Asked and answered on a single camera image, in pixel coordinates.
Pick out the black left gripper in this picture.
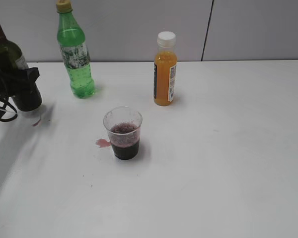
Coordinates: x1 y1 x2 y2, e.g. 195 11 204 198
0 67 39 103

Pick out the transparent plastic cup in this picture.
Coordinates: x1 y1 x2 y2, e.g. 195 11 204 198
103 106 143 160

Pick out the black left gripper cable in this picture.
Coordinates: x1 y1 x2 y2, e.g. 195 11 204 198
0 96 18 126

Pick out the dark red wine bottle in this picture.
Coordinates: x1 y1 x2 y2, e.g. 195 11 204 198
0 25 42 112

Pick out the orange juice bottle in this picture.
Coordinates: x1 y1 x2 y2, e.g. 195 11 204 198
153 31 177 106

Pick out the green plastic soda bottle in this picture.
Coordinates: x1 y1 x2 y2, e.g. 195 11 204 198
56 0 95 99

